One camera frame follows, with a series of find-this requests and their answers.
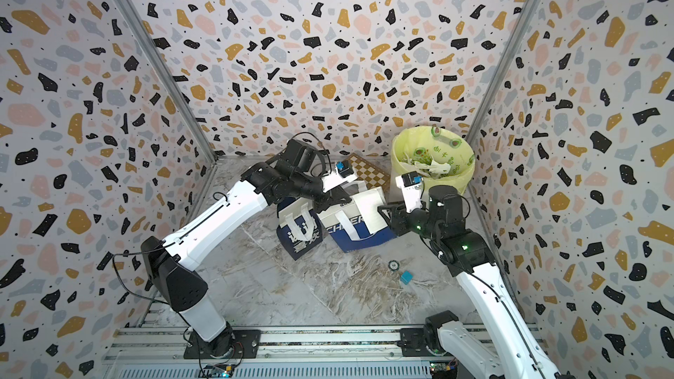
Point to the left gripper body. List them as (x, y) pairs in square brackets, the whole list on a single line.
[(328, 199)]

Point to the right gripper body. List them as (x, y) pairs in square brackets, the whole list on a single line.
[(405, 223)]

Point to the blue white bag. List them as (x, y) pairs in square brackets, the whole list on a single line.
[(345, 224)]

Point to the white receipt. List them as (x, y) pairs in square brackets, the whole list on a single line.
[(367, 203)]

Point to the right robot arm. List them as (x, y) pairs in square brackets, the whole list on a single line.
[(438, 217)]

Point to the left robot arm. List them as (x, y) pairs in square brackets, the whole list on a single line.
[(301, 173)]

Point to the wooden chess board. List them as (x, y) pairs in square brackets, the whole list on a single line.
[(371, 174)]

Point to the green poker chip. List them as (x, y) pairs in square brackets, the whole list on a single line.
[(394, 265)]

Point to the front navy bag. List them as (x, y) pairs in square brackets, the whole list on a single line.
[(299, 228)]

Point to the small teal block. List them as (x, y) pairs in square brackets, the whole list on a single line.
[(406, 277)]

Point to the white trash bin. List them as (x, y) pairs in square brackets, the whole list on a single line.
[(460, 182)]

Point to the yellow-green bin liner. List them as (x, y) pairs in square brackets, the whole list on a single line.
[(433, 152)]

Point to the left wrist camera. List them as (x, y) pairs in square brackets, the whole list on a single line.
[(341, 173)]

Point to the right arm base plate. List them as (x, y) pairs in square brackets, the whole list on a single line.
[(418, 342)]

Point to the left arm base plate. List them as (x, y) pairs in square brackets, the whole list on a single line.
[(238, 344)]

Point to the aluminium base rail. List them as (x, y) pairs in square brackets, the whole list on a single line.
[(284, 352)]

